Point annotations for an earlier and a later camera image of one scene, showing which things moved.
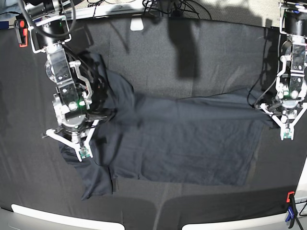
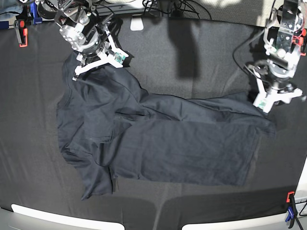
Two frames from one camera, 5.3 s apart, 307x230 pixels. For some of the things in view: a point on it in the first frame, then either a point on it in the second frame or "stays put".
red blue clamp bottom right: x=292 y=209 stays put
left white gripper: x=82 y=148 -> x=112 y=55
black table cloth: x=178 y=58 stays put
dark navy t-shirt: x=209 y=140 stays put
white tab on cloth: x=136 y=24 stays put
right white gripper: x=287 y=129 -> x=264 y=100
